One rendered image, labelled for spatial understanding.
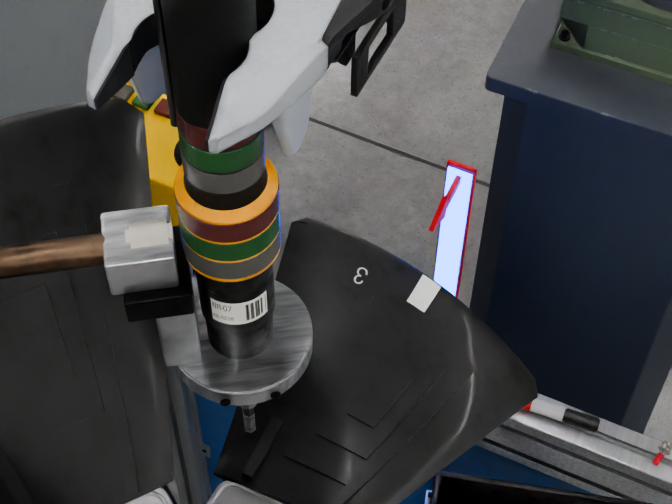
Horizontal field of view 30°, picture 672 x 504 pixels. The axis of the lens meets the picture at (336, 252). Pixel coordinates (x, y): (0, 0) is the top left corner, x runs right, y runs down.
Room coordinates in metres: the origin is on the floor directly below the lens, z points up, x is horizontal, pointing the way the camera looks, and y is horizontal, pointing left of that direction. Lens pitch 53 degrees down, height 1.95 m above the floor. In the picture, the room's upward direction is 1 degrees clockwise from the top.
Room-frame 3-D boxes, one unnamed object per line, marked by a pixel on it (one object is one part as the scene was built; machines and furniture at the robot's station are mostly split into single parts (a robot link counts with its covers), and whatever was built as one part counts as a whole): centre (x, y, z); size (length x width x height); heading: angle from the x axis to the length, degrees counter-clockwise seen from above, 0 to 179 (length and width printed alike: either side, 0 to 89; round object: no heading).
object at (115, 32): (0.35, 0.07, 1.61); 0.09 x 0.03 x 0.06; 145
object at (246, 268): (0.33, 0.05, 1.52); 0.04 x 0.04 x 0.01
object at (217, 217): (0.33, 0.05, 1.53); 0.04 x 0.04 x 0.05
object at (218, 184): (0.33, 0.05, 1.57); 0.03 x 0.03 x 0.01
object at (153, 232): (0.32, 0.08, 1.52); 0.02 x 0.02 x 0.02; 10
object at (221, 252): (0.33, 0.05, 1.53); 0.04 x 0.04 x 0.01
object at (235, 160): (0.33, 0.05, 1.58); 0.03 x 0.03 x 0.01
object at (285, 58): (0.33, 0.02, 1.61); 0.09 x 0.03 x 0.06; 166
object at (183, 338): (0.33, 0.06, 1.47); 0.09 x 0.07 x 0.10; 100
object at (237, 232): (0.33, 0.05, 1.54); 0.04 x 0.04 x 0.01
